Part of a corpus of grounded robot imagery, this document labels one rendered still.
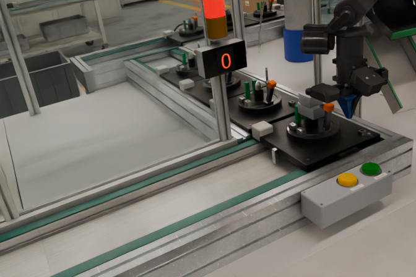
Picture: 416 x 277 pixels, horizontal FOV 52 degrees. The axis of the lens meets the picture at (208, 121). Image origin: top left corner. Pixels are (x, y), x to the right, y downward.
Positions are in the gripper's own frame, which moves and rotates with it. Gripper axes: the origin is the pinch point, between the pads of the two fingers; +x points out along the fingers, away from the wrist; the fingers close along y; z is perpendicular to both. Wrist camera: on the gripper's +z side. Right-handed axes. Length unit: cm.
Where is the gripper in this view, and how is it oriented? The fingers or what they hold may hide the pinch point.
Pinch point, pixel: (348, 104)
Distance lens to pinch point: 105.4
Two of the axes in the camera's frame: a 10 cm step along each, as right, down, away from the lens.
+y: 8.8, -3.0, 3.8
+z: 4.6, 3.2, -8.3
